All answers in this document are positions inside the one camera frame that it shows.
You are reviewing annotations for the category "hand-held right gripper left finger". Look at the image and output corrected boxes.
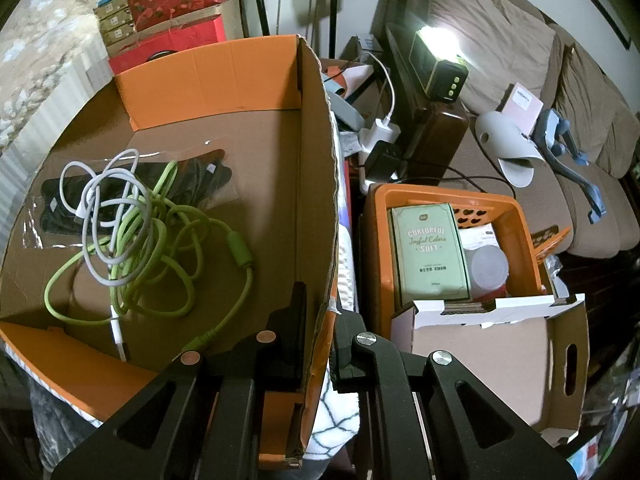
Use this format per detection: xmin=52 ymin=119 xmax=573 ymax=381
xmin=52 ymin=281 xmax=308 ymax=480

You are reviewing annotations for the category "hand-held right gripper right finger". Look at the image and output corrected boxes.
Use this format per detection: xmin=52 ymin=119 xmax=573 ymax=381
xmin=330 ymin=310 xmax=578 ymax=480

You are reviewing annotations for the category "green braided cable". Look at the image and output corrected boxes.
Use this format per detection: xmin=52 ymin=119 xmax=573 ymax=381
xmin=44 ymin=160 xmax=256 ymax=356

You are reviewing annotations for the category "orange cardboard box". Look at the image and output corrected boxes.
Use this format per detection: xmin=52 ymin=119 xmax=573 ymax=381
xmin=0 ymin=34 xmax=341 ymax=471

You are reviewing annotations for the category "white charging cable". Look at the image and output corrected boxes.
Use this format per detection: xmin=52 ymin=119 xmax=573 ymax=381
xmin=59 ymin=147 xmax=156 ymax=361

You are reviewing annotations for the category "clear bag with black item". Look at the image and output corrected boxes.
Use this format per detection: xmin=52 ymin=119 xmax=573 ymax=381
xmin=22 ymin=145 xmax=236 ymax=251

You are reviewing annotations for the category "orange plastic crate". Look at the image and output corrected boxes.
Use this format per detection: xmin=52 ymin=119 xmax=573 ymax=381
xmin=362 ymin=182 xmax=573 ymax=341

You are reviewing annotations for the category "pale green box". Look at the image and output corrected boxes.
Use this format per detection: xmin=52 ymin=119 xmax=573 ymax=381
xmin=390 ymin=202 xmax=472 ymax=307

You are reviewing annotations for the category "white cardboard box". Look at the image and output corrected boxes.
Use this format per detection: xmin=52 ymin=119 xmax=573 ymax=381
xmin=390 ymin=292 xmax=591 ymax=448

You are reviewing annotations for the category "white plastic jar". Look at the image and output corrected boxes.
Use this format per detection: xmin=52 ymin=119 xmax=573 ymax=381
xmin=462 ymin=245 xmax=511 ymax=297

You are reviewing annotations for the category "black power adapter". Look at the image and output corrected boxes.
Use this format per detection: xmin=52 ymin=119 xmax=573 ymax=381
xmin=365 ymin=140 xmax=404 ymax=182

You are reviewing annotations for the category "brown wooden armrest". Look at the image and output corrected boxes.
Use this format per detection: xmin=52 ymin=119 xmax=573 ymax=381
xmin=405 ymin=102 xmax=471 ymax=181

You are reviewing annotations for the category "brown sofa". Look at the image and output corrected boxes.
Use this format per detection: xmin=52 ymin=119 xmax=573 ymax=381
xmin=385 ymin=0 xmax=640 ymax=261

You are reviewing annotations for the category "white curved plastic shell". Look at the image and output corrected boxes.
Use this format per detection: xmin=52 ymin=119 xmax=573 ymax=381
xmin=475 ymin=110 xmax=543 ymax=188

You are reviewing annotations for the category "dark grey fleece blanket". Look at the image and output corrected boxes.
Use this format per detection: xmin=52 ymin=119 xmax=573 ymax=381
xmin=27 ymin=380 xmax=103 ymax=478

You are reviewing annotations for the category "green portable lantern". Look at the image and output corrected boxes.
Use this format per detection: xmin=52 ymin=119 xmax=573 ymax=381
xmin=407 ymin=27 xmax=471 ymax=103

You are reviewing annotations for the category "blue grey folding holder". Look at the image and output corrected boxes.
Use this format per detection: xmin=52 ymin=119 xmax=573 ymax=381
xmin=535 ymin=107 xmax=608 ymax=226

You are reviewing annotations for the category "black speaker stand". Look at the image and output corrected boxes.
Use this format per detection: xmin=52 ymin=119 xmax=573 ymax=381
xmin=254 ymin=0 xmax=272 ymax=38
xmin=327 ymin=0 xmax=339 ymax=61

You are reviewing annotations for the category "pink flat box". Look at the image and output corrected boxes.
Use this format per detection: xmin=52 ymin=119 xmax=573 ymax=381
xmin=500 ymin=82 xmax=544 ymax=131

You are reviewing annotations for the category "gold flat box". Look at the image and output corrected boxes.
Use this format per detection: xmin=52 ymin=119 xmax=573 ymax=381
xmin=99 ymin=12 xmax=132 ymax=32
xmin=102 ymin=25 xmax=136 ymax=46
xmin=95 ymin=0 xmax=129 ymax=19

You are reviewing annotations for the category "brown sofa cushion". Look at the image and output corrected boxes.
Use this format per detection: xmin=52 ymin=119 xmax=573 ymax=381
xmin=597 ymin=100 xmax=640 ymax=181
xmin=430 ymin=0 xmax=557 ymax=116
xmin=542 ymin=42 xmax=627 ymax=166

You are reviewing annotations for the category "white curtain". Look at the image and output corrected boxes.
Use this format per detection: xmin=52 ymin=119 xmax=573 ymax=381
xmin=0 ymin=0 xmax=116 ymax=156

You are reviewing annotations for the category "framed ink painting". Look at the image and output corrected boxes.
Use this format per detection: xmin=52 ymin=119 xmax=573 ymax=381
xmin=565 ymin=0 xmax=632 ymax=51

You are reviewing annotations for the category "white charger with cable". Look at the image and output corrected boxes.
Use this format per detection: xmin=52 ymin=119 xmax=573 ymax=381
xmin=359 ymin=50 xmax=403 ymax=147

